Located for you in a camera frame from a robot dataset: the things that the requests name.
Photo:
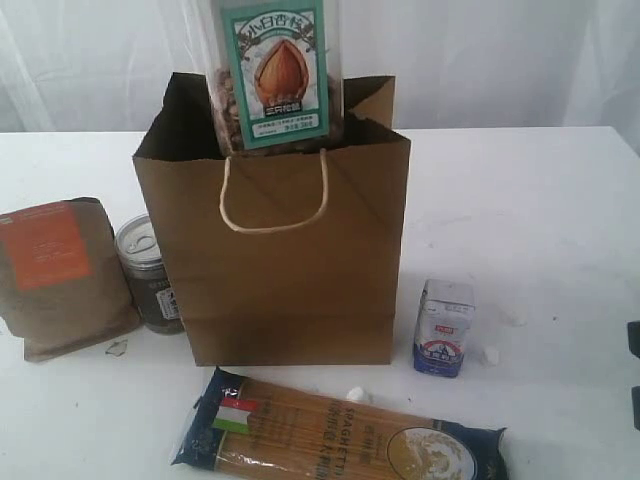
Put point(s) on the clear nut jar tan lid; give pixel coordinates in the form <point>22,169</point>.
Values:
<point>275,75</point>

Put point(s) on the brown paper bag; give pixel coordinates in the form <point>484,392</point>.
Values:
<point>279,260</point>

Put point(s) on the white marshmallow far right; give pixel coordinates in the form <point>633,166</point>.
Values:
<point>514,318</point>

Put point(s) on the white marshmallow right of carton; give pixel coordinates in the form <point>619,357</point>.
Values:
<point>490,356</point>

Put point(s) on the white blue milk carton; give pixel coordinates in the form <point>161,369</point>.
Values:
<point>446,311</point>

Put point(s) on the white marshmallow near spaghetti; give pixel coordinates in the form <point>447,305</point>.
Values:
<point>359,395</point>

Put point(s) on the spaghetti packet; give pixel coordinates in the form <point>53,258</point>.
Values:
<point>258,430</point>

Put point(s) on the dark jar silver pull lid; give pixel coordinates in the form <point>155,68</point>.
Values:
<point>140,256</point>

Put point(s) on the clear plastic scrap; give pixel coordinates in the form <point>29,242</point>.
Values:
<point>117,348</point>

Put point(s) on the brown pouch orange label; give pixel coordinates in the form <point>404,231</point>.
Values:
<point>63,287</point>

